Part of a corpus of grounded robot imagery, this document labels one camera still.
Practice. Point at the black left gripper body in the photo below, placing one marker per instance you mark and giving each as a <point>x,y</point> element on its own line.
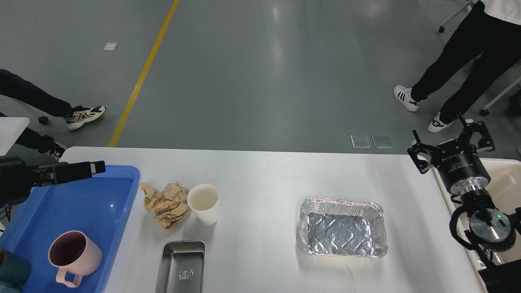
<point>17,180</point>

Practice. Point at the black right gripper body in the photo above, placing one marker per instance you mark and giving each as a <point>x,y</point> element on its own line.
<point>462,173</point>

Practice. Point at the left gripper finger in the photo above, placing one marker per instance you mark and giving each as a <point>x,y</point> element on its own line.
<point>63,172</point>

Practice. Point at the pink ribbed mug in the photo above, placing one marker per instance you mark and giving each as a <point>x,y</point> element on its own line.
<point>75,255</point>

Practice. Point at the aluminium foil tray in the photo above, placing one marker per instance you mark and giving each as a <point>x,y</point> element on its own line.
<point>334,227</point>

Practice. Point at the stainless steel tray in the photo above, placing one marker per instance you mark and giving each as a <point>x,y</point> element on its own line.
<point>181,267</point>

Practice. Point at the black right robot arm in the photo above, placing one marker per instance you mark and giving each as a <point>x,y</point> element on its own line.
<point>476,224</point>

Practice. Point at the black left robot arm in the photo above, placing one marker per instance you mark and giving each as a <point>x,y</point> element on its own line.
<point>4,213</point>

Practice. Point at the floor socket plate right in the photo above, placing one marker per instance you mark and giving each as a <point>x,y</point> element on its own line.
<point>382,141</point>

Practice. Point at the floor socket plate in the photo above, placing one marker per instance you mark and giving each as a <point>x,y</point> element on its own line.
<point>360,141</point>
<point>382,141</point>

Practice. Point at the beige plastic bin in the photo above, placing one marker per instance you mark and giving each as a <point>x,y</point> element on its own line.
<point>505,190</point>

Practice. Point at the blue plastic bin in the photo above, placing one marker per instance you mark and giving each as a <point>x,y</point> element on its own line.
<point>98,206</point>

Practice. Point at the floor socket plate left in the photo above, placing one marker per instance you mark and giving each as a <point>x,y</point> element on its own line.
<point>360,141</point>

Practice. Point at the person in beige sweater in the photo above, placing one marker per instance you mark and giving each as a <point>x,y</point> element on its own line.
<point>13,86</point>

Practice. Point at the person in black trousers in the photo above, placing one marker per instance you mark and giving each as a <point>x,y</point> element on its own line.
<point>491,32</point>

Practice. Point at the crumpled brown paper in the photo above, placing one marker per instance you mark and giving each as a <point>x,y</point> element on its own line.
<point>168,206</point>

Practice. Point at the white office chair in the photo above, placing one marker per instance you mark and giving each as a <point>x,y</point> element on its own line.
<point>516,83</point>

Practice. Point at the white paper cup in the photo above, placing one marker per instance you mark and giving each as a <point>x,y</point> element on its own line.
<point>204,202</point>

